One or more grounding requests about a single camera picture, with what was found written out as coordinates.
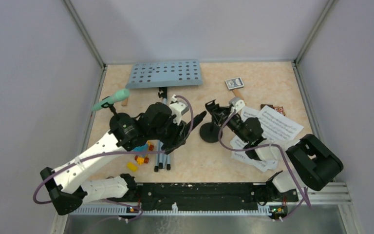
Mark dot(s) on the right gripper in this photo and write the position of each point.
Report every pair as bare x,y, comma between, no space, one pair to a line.
221,114

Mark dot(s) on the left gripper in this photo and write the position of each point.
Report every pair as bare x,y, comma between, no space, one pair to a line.
177,138

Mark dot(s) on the mint microphone stand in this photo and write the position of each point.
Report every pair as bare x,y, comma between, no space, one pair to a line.
112,109

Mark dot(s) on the blue music stand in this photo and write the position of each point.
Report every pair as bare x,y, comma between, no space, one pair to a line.
165,74

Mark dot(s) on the black microphone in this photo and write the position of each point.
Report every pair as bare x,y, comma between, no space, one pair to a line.
195,122

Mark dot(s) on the mint green microphone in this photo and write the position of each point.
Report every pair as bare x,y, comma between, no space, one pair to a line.
118,96

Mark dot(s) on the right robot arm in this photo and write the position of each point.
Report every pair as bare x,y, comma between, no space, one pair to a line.
310,164

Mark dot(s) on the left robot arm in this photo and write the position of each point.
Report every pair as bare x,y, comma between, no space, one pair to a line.
68,185

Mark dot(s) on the playing card box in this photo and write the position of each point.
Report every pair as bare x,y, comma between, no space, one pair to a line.
234,83

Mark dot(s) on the toy block car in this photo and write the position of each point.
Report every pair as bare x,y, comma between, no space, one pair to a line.
142,153

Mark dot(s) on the dark brown block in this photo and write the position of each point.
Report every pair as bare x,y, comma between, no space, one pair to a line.
267,105

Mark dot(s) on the yellow toy brick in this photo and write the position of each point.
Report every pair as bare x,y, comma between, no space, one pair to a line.
131,166

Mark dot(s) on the wooden block far left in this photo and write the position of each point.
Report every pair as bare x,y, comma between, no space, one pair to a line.
125,102

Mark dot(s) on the red owl toy block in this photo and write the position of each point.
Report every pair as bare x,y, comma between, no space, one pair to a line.
280,110

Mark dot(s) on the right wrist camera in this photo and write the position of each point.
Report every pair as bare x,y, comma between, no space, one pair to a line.
236,104

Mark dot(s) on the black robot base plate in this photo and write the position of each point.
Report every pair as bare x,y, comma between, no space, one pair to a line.
207,198

